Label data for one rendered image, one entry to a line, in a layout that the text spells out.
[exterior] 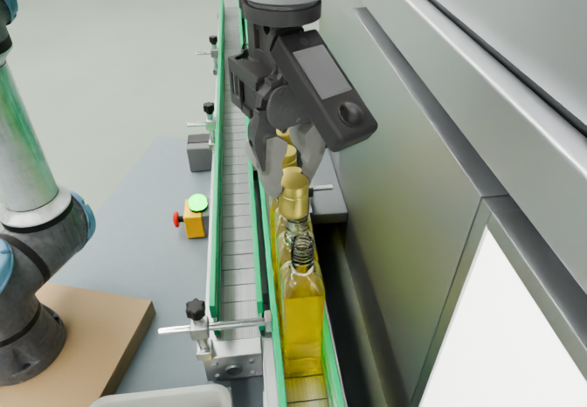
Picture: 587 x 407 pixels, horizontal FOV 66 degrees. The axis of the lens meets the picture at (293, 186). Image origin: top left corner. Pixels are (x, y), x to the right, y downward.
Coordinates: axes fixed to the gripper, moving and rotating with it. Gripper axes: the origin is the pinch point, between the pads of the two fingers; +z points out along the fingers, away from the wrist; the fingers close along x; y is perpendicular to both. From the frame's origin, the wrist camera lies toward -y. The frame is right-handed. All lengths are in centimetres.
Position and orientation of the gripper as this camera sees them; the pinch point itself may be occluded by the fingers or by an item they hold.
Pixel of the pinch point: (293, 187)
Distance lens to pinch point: 51.3
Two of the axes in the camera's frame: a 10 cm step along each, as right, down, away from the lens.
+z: -0.1, 7.9, 6.2
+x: -8.3, 3.4, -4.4
